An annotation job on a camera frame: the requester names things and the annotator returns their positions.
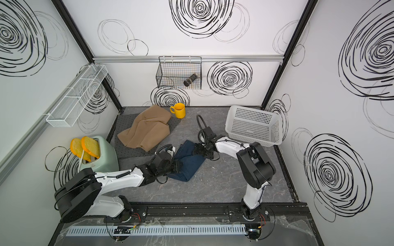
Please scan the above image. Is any blue denim skirt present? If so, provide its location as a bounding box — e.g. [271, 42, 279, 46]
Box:
[167, 140, 206, 182]

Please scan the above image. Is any black wire wall basket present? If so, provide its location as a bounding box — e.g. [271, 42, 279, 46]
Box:
[156, 56, 202, 90]

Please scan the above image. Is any toast slice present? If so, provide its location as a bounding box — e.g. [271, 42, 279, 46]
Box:
[81, 136, 100, 159]
[70, 138, 91, 162]

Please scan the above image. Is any dark cylindrical bottle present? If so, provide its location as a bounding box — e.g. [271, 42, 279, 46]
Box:
[183, 73, 199, 88]

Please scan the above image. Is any dark perforated mat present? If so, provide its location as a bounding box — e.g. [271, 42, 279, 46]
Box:
[110, 113, 182, 160]

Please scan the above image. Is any tan brown skirt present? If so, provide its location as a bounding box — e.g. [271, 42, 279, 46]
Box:
[118, 105, 171, 152]

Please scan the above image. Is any white slotted cable duct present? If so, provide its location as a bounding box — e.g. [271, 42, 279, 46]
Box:
[66, 224, 247, 237]

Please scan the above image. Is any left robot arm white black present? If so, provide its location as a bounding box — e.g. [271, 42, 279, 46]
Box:
[54, 145, 183, 223]

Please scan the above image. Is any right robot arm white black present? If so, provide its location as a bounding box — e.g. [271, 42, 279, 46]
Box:
[194, 127, 276, 221]

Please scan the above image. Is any white wire wall shelf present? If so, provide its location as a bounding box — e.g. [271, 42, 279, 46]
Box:
[46, 64, 108, 128]

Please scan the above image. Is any white perforated plastic basket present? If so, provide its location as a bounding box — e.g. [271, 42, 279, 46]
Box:
[225, 105, 283, 147]

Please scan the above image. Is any left toast slice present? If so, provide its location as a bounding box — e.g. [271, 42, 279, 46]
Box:
[70, 138, 91, 162]

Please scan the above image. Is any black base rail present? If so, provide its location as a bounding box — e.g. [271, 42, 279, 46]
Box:
[57, 202, 310, 223]

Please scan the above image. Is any yellow mug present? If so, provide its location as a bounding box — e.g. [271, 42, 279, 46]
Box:
[170, 103, 186, 119]

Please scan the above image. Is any right toast slice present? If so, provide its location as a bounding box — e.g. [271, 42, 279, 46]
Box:
[81, 136, 100, 159]

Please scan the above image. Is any mint green toaster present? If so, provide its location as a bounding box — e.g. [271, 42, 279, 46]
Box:
[78, 135, 119, 173]

